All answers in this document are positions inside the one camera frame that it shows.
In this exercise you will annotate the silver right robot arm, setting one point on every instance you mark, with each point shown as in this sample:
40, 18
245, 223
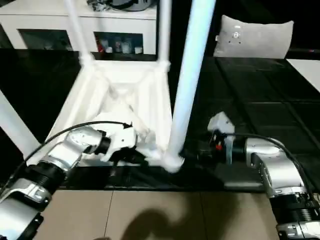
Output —
275, 162

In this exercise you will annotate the grey pillow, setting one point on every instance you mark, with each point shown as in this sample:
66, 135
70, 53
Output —
255, 37

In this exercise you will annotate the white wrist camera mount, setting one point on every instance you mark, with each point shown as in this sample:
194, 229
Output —
122, 140
221, 122

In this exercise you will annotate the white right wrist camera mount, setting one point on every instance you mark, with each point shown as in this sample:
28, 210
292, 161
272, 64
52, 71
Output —
221, 122

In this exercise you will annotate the white sideboard cabinet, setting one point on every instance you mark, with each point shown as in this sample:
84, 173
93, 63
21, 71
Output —
37, 22

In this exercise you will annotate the black cabinet with gold label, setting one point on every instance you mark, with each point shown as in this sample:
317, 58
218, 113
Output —
180, 30

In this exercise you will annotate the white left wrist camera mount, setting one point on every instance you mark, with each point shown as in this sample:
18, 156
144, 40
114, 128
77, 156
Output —
122, 140

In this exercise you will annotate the white flat board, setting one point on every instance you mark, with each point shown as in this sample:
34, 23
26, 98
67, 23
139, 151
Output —
305, 72

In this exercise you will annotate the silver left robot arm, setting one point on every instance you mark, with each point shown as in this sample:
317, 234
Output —
70, 147

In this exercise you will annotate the white plastic table top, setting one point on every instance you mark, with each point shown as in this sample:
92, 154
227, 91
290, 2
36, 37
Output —
85, 100

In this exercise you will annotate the black clutter on sideboard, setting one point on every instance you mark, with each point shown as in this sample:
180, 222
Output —
97, 5

